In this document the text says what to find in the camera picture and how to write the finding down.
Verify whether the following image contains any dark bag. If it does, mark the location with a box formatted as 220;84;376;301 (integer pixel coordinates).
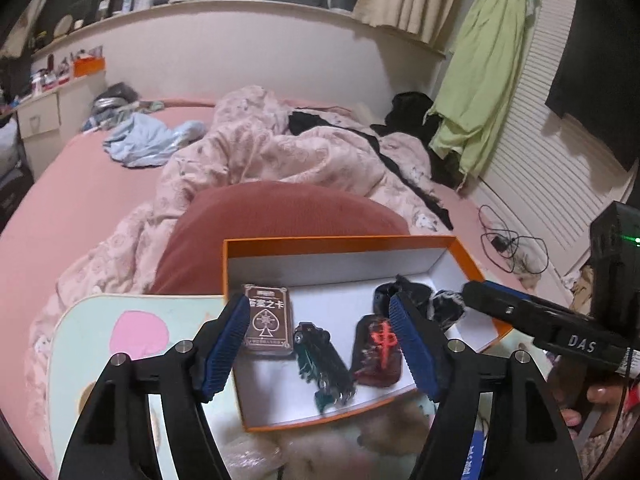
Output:
92;82;141;111

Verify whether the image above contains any small orange box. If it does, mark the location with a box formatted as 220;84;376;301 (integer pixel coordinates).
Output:
73;56;107;79

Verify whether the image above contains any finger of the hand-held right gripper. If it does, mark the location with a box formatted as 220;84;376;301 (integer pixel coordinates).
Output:
461;280;557;334

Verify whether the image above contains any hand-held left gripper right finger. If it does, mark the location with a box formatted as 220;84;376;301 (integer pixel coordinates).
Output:
388;293;584;480

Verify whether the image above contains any orange cardboard box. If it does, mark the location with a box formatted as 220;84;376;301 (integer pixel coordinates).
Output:
222;235;515;434

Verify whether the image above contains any pink bed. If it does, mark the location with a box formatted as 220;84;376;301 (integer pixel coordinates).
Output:
0;97;572;463

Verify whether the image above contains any light blue cloth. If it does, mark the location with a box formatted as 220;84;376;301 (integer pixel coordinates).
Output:
103;112;207;169

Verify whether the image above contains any long black garment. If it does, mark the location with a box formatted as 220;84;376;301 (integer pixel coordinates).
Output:
287;109;454;231

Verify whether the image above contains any red pillow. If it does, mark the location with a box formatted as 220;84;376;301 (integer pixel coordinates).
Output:
149;181;412;297

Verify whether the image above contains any dark pouch with red print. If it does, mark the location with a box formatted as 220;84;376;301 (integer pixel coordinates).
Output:
348;313;404;387

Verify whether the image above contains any brown card deck box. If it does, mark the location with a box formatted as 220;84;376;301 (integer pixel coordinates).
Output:
241;283;296;357

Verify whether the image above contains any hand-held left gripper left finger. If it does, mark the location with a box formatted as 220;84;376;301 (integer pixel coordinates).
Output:
57;293;251;480

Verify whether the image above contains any thin gripper cable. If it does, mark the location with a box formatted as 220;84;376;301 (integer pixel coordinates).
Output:
602;350;640;461

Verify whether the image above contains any hanging black cloth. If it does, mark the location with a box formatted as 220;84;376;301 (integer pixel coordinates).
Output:
544;0;640;172

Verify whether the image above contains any blue book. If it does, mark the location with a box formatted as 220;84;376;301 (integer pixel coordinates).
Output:
467;429;489;480

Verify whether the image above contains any black garment pile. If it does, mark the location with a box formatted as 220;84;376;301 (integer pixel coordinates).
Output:
369;91;464;192

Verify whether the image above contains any white drawer cabinet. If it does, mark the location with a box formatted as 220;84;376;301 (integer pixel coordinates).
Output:
16;87;64;142

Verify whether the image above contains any person's right hand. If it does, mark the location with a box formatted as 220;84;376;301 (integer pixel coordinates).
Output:
548;359;630;442

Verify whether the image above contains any green toy car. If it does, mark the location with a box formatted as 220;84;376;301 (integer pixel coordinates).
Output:
292;320;359;416

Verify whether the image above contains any pink printed blanket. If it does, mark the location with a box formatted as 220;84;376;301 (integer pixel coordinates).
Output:
27;84;457;377

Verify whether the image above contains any green cloth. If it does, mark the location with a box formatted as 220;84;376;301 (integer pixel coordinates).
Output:
424;0;539;194

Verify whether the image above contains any black cable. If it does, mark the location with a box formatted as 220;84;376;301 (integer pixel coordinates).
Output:
477;203;552;277

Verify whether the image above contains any white louvered door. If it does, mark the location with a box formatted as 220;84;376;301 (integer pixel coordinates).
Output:
464;0;640;282

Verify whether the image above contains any black cloth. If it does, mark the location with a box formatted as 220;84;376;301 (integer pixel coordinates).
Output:
372;274;469;334
544;0;640;172

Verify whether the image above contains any patterned cloth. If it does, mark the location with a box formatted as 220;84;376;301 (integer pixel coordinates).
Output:
82;100;166;134

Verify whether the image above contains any person's right forearm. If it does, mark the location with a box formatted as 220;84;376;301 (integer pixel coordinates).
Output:
574;412;638;480

